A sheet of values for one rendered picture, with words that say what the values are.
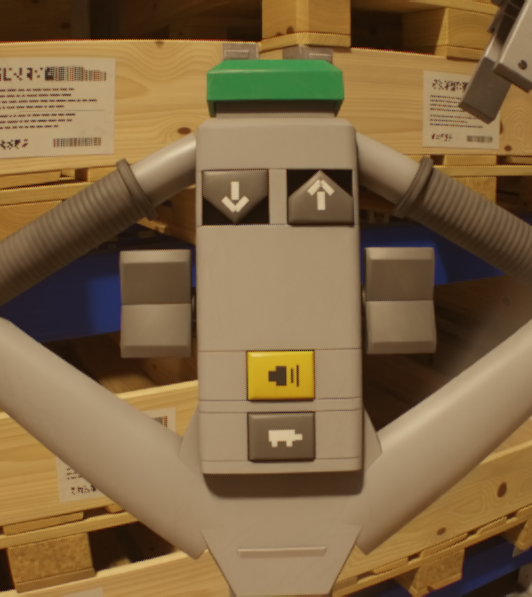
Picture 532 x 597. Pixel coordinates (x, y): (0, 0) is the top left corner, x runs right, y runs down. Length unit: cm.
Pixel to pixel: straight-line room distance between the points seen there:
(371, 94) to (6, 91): 64
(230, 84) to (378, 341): 17
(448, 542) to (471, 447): 133
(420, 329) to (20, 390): 23
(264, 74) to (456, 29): 104
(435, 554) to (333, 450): 136
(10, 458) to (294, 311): 83
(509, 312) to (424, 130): 103
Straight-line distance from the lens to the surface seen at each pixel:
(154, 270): 40
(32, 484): 118
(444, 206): 42
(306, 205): 39
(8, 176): 106
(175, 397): 119
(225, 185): 39
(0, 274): 43
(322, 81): 42
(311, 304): 39
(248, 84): 42
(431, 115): 139
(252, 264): 39
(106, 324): 119
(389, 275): 40
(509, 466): 179
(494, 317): 233
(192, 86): 114
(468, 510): 175
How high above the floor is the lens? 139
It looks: 15 degrees down
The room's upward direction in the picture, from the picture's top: 1 degrees counter-clockwise
